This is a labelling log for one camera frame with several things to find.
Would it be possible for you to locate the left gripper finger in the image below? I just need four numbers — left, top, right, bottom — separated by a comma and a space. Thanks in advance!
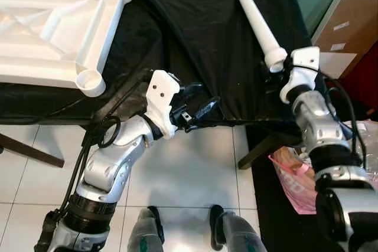
179, 83, 205, 102
195, 97, 222, 122

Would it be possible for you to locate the white plastic table leg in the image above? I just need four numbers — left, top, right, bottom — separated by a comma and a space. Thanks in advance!
227, 0, 288, 73

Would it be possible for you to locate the white plastic children table top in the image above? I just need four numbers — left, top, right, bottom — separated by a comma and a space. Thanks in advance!
0, 0, 133, 98

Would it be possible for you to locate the black plastic table cover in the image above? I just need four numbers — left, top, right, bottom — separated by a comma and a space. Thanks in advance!
0, 0, 314, 129

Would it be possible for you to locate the dark red cloth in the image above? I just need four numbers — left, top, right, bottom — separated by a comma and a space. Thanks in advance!
340, 42, 378, 124

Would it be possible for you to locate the brown wooden cabinet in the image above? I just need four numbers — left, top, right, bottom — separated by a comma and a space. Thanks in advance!
310, 0, 378, 78

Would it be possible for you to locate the pink plastic bag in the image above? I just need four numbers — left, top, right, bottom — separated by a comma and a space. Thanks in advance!
269, 119, 378, 214

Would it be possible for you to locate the clear plastic bag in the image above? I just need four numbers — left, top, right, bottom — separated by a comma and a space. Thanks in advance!
346, 119, 378, 177

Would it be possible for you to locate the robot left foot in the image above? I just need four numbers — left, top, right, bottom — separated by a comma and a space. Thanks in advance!
127, 207, 166, 252

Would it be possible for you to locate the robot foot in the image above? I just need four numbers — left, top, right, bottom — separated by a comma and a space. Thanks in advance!
210, 205, 266, 252
127, 207, 166, 252

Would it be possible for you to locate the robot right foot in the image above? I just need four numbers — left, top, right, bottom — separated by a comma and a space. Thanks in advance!
210, 205, 266, 252

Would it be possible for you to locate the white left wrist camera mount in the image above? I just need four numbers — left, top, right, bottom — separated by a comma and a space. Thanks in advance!
145, 69, 181, 140

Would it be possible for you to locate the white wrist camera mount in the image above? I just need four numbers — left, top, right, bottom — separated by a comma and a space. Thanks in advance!
279, 47, 321, 104
145, 69, 181, 140

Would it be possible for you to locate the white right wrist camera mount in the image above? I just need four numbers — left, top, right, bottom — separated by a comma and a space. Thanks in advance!
279, 47, 321, 104

